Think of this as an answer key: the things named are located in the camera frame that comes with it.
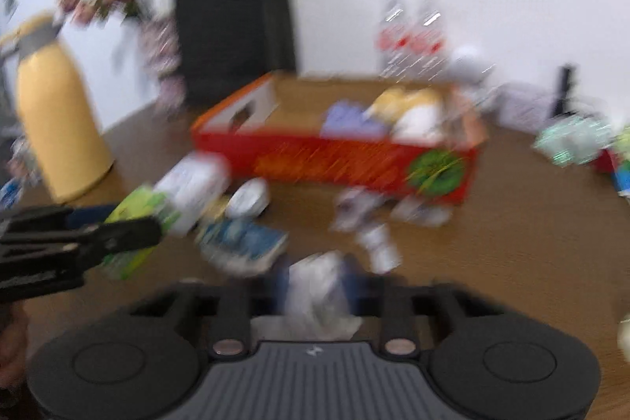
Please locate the small white sachet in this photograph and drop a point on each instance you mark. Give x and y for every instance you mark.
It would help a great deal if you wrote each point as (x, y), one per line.
(423, 211)
(355, 208)
(381, 248)

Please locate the green snack packet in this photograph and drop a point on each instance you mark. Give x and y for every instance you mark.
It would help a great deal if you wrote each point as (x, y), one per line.
(130, 260)

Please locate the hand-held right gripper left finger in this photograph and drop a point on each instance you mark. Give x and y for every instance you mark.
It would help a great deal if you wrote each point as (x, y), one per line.
(279, 294)

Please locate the person's left hand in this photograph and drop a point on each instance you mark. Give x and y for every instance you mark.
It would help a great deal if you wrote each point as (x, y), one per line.
(11, 343)

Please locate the patterned flower vase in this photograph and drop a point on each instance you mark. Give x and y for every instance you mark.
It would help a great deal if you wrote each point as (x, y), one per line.
(165, 61)

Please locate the white round lamp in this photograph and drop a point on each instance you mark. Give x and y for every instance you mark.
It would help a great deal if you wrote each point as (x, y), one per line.
(467, 62)

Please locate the small red object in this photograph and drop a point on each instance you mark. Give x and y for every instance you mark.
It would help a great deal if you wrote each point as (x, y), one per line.
(608, 161)

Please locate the white round disc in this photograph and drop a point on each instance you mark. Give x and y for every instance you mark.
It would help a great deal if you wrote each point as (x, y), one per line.
(248, 199)

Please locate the orange cardboard tray with items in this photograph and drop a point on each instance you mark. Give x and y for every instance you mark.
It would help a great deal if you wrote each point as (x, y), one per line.
(334, 161)

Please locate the yellow thermos jug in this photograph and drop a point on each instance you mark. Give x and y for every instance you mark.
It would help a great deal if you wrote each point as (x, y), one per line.
(56, 120)

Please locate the white round ball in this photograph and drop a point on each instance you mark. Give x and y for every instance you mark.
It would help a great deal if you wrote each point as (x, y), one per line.
(418, 125)

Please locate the small blue object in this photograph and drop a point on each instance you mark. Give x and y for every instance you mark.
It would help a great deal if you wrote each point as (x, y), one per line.
(622, 180)

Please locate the teal tissue packet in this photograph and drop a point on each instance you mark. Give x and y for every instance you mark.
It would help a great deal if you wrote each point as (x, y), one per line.
(571, 139)

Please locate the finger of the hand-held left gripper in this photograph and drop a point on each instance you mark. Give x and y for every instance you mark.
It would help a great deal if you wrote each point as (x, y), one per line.
(91, 215)
(128, 234)

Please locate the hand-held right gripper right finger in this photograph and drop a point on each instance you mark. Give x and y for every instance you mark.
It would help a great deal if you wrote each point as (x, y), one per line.
(353, 292)

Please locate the black upright gadget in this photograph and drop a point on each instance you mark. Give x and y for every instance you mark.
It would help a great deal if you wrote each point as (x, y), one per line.
(566, 90)

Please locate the clear water bottle red label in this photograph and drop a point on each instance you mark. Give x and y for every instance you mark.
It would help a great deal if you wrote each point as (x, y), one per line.
(428, 34)
(393, 34)

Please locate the blue snack packet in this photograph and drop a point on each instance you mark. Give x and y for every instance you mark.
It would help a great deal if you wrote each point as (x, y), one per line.
(241, 247)

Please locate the yellow plush toy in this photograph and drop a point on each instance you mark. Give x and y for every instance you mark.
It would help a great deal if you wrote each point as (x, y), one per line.
(398, 101)

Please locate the white tissue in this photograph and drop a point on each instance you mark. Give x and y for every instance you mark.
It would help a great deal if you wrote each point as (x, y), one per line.
(317, 297)

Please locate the black paper bag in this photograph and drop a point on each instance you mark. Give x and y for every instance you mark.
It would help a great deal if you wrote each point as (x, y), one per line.
(231, 26)

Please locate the white snack packet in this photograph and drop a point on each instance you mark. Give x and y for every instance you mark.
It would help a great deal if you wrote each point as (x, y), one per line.
(192, 193)

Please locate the purple packet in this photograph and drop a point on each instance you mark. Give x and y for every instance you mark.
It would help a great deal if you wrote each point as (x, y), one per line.
(344, 120)

